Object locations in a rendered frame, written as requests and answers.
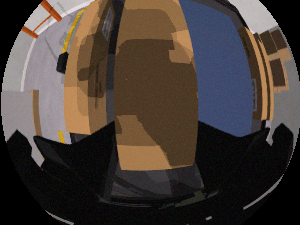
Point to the brown cardboard carton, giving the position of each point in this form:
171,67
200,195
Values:
155,87
270,102
85,75
259,86

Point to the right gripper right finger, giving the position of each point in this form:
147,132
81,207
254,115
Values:
218,154

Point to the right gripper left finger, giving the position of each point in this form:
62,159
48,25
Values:
92,159

